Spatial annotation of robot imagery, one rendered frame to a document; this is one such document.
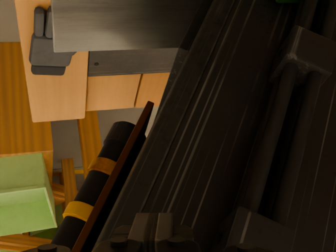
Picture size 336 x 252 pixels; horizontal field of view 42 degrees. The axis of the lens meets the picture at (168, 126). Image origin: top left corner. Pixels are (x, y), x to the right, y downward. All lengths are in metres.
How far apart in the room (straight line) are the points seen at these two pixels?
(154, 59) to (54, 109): 0.31
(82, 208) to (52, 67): 0.58
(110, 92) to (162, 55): 0.20
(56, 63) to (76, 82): 0.12
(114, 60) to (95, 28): 0.45
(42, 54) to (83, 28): 0.38
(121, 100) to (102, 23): 0.66
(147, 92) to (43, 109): 0.27
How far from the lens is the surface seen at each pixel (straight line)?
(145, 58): 1.03
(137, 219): 0.16
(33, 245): 3.20
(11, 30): 2.30
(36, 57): 0.95
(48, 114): 1.20
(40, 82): 1.07
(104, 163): 0.47
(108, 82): 1.13
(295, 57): 0.31
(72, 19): 0.56
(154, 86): 1.18
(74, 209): 0.45
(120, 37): 0.60
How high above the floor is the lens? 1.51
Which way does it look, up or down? 27 degrees down
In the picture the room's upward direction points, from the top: 167 degrees clockwise
